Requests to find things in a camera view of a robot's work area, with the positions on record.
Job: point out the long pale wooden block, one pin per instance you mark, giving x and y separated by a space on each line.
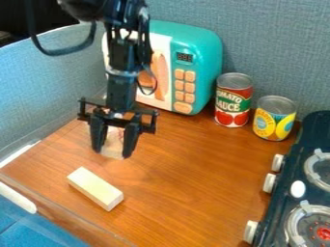
95 188

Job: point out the red tomato can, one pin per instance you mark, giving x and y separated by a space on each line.
233 99

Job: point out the toy stove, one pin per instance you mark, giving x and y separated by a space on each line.
294 189

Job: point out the small pale wooden block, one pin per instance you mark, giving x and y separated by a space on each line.
114 142

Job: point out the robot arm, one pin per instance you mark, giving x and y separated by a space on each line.
124 38

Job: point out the yellow can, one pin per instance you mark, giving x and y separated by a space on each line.
274 118

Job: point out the teal toy microwave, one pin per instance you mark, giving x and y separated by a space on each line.
184 66

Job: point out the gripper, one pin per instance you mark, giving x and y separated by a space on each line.
120 95

